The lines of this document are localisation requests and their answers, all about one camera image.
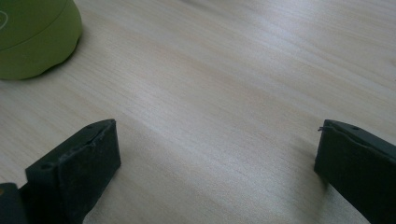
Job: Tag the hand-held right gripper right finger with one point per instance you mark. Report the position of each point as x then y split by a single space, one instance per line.
358 168

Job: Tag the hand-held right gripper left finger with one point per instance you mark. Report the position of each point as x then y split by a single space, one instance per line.
77 174

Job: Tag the green bottle with white cap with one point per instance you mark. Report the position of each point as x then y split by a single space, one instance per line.
34 40

